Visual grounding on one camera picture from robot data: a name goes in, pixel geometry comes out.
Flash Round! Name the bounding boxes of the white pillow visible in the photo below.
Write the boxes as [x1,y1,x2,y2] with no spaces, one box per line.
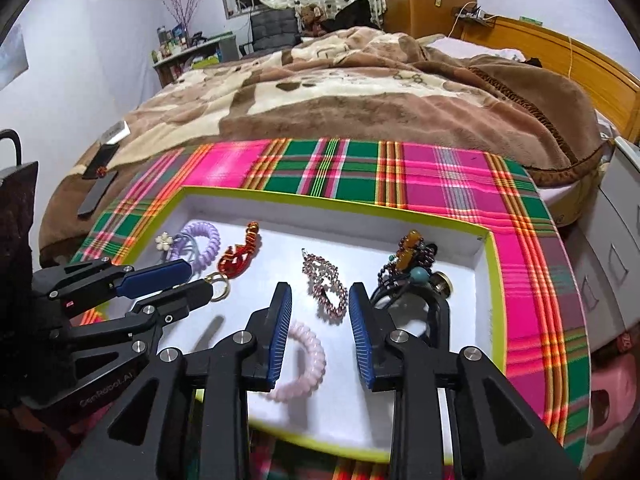
[427,35,523,63]

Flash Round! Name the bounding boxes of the white desk with bottles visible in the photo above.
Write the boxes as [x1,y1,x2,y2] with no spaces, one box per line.
[152,32,238,88]

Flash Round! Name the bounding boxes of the pink spiral hair tie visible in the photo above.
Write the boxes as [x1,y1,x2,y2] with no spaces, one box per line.
[260,320,327,403]

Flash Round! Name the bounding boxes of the white box with green rim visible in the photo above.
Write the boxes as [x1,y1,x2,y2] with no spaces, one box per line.
[82,185,508,466]

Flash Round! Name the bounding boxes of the pink stool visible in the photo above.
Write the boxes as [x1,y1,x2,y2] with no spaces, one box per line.
[587,355,640,441]

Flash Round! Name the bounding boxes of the pink beaded bracelet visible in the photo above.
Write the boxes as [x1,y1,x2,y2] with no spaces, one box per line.
[300,247,348,323]

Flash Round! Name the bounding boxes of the black smartphone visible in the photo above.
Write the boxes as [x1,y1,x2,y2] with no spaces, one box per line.
[80,142,123,180]

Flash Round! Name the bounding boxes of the black hair tie teal bead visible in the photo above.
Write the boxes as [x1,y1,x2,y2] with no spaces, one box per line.
[370,266,451,356]

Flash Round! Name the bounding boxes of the power strip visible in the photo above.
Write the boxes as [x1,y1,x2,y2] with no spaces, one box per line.
[452,4,496,25]

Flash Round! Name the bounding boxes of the wooden bed headboard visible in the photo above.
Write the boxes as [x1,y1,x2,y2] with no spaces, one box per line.
[457,14,640,143]

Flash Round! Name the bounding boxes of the white card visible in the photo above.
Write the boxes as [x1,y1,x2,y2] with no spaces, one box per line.
[100,121,130,145]

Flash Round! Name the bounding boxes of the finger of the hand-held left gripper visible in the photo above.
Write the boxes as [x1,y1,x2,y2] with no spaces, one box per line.
[50,277,218,361]
[31,256,193,306]

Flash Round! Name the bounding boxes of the brown beige blanket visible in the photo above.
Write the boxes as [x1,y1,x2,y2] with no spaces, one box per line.
[37,25,608,266]

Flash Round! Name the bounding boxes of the gold ring with dark stone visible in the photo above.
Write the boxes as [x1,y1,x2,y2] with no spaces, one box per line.
[431,270,456,295]

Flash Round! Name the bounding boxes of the brown teddy bear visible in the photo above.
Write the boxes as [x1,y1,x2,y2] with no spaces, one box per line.
[299,4,326,37]

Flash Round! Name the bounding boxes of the black bag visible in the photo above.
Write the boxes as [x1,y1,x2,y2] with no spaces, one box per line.
[322,0,381,33]

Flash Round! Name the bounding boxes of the purple dried flowers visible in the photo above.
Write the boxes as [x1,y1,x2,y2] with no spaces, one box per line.
[162,0,207,36]

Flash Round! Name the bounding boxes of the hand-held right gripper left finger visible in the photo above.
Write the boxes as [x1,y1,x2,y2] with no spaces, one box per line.
[57,281,293,480]

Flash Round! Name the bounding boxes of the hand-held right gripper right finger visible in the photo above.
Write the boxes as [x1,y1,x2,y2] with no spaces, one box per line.
[348,281,583,480]

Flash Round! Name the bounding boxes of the pink green plaid cloth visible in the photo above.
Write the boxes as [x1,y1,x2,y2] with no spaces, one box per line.
[70,137,593,480]

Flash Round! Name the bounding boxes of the grey chair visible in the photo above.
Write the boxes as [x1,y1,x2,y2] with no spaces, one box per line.
[240,7,301,56]

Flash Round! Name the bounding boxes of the cream flower grey hair tie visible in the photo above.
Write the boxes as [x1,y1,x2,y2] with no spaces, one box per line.
[155,232,201,263]

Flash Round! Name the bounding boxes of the purple spiral hair tie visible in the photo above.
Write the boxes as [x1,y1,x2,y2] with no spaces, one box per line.
[179,220,222,267]

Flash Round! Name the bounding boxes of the brown beaded bracelet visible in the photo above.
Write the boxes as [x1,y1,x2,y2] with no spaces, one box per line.
[377,229,438,281]

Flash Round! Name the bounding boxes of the black remote control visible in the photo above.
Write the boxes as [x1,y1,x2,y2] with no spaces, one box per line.
[77,170,119,219]

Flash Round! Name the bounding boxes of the grey nightstand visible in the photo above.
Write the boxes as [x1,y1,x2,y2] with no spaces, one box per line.
[565,137,640,361]

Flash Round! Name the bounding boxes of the plain gold ring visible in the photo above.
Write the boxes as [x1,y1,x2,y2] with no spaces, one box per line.
[205,272,232,303]

